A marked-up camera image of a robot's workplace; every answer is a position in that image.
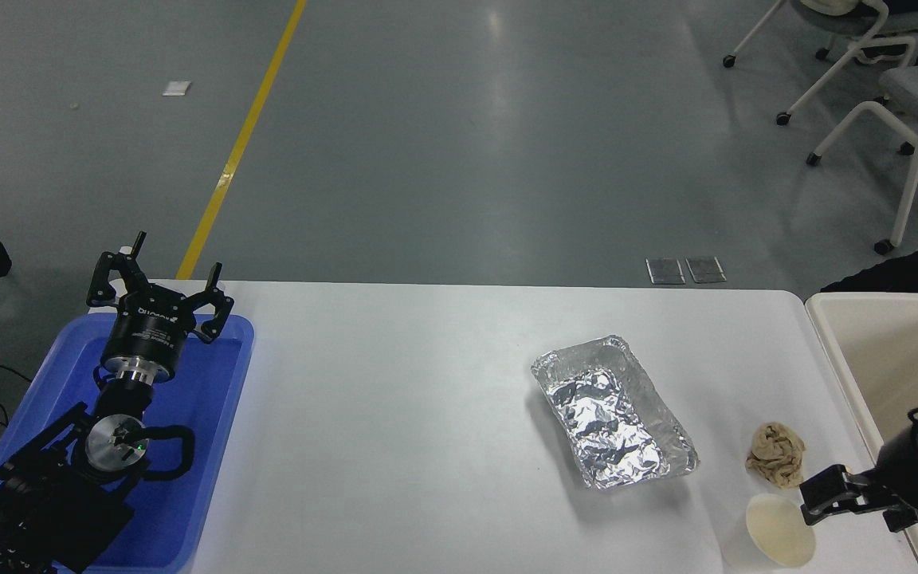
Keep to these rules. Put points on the white-framed grey office chair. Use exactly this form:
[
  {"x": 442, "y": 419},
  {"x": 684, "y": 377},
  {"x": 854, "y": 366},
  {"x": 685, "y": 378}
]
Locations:
[
  {"x": 841, "y": 22},
  {"x": 917, "y": 88}
]

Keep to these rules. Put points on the blue plastic tray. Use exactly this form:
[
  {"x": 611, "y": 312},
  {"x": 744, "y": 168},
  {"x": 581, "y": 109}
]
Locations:
[{"x": 212, "y": 414}]

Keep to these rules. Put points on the white paper scrap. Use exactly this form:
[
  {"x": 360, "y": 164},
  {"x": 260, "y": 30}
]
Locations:
[{"x": 176, "y": 88}]

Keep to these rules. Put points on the large pale bin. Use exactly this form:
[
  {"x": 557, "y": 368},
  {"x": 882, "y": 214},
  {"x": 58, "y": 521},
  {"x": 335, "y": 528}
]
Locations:
[{"x": 881, "y": 351}]

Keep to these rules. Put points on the crumpled foil tray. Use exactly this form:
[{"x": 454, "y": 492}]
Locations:
[{"x": 610, "y": 422}]

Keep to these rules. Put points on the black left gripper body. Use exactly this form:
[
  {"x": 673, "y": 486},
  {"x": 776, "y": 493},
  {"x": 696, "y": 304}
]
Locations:
[{"x": 144, "y": 331}]

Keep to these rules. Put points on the crumpled tan paper ball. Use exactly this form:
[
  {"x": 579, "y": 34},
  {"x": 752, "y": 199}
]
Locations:
[{"x": 778, "y": 454}]

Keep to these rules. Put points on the white paper cup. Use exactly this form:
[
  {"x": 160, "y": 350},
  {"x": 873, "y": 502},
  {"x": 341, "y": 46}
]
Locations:
[{"x": 778, "y": 534}]

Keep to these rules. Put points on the metal floor plate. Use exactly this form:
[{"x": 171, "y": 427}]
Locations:
[
  {"x": 665, "y": 271},
  {"x": 705, "y": 269}
]

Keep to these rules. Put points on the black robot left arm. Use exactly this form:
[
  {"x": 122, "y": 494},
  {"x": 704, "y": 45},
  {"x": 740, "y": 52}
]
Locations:
[{"x": 45, "y": 510}]

